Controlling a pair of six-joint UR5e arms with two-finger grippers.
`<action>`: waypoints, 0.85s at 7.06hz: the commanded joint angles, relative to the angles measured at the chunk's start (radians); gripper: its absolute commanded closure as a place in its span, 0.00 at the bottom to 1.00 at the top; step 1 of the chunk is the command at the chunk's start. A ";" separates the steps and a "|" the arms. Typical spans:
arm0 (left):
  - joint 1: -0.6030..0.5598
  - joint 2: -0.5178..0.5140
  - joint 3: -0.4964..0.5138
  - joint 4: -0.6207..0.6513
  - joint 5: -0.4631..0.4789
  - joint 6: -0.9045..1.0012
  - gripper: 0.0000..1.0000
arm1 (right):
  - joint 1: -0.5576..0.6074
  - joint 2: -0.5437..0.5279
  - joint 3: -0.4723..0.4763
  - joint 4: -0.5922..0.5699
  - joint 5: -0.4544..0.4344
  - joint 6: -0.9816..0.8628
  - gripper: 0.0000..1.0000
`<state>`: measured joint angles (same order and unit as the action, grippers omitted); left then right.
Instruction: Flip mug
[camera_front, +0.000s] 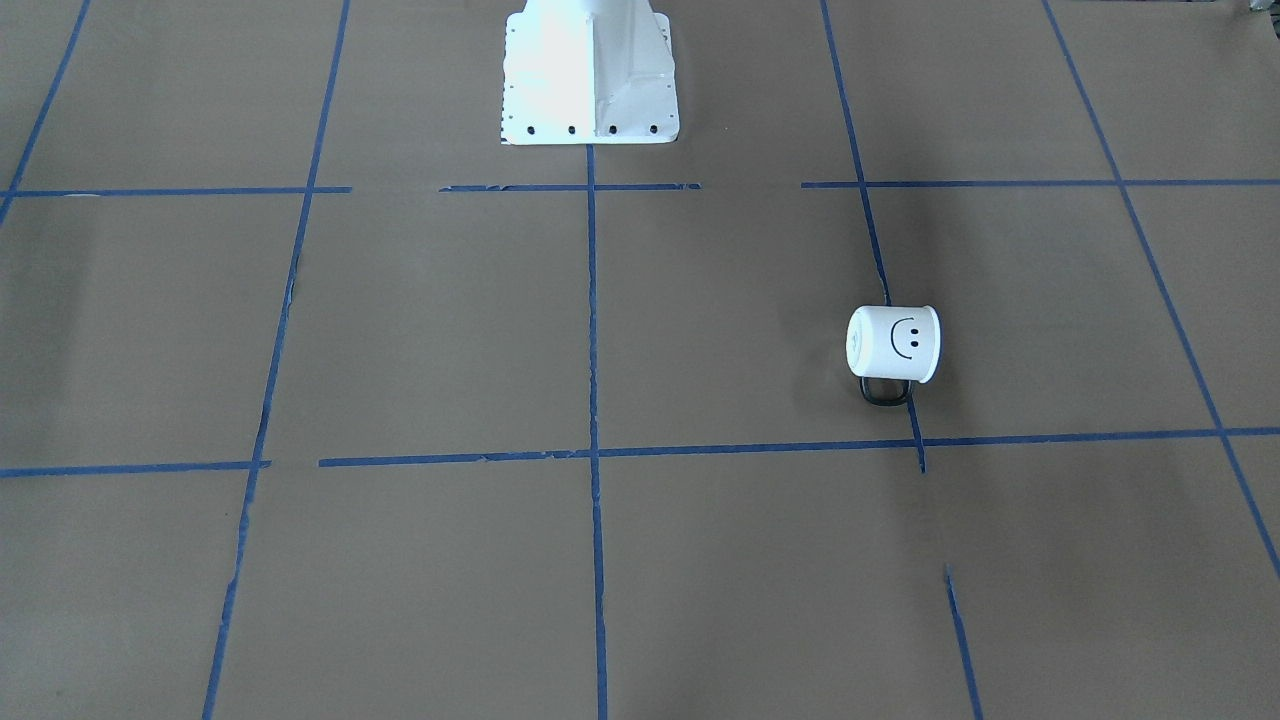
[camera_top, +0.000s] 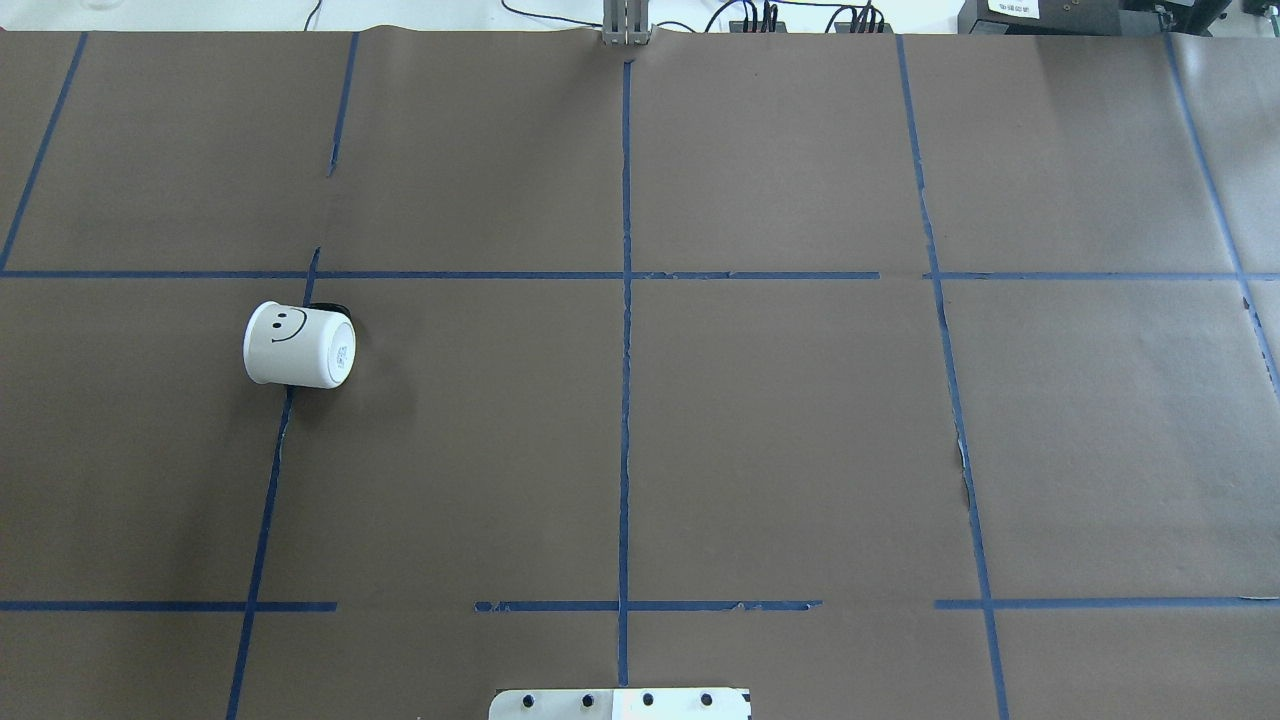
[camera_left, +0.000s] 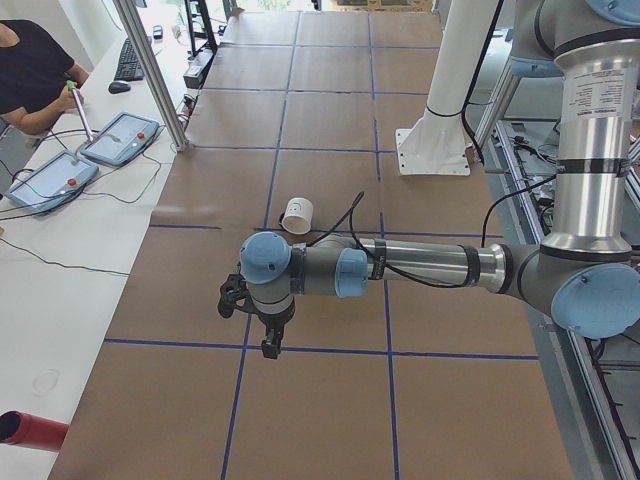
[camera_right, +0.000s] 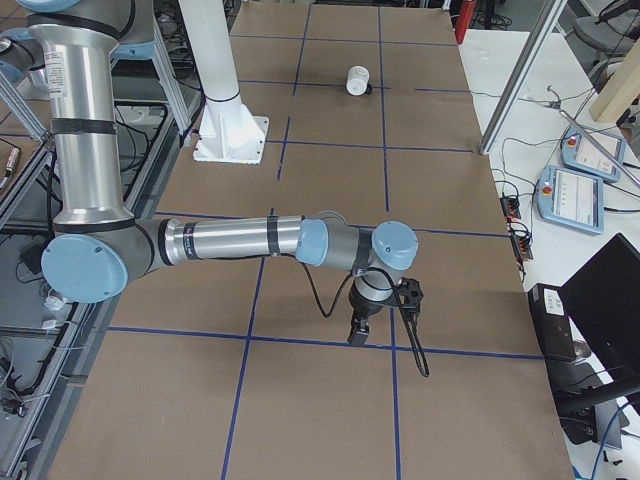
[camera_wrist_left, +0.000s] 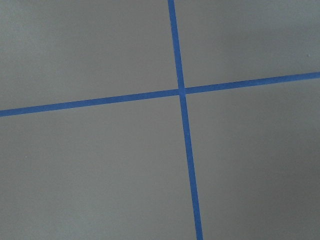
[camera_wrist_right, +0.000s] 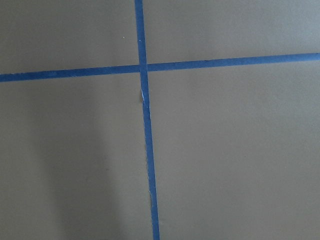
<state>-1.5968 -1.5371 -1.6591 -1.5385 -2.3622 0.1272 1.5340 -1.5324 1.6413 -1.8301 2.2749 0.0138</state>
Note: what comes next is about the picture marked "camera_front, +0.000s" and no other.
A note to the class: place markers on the white smiley face mug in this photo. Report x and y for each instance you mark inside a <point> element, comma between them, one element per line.
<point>893,343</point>

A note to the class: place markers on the brown paper table cover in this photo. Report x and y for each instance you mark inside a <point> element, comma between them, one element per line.
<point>321,402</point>

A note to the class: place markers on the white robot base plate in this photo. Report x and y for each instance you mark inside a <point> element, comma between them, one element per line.
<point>588,73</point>

